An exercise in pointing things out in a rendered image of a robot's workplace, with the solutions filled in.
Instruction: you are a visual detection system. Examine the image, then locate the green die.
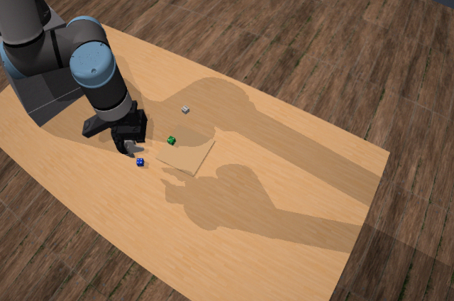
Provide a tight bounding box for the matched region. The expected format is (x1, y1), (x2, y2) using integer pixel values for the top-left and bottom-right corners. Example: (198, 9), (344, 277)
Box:
(167, 136), (176, 146)

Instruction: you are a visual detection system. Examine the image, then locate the blue die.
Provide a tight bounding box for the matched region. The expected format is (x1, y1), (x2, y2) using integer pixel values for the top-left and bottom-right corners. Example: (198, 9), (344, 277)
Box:
(136, 158), (144, 167)

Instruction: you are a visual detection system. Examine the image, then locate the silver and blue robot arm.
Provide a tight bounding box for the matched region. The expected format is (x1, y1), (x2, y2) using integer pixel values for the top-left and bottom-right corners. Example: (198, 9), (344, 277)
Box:
(0, 0), (132, 138)

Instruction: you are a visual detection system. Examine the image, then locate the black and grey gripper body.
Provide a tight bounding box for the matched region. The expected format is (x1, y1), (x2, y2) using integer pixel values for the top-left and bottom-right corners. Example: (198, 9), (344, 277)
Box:
(110, 100), (148, 143)

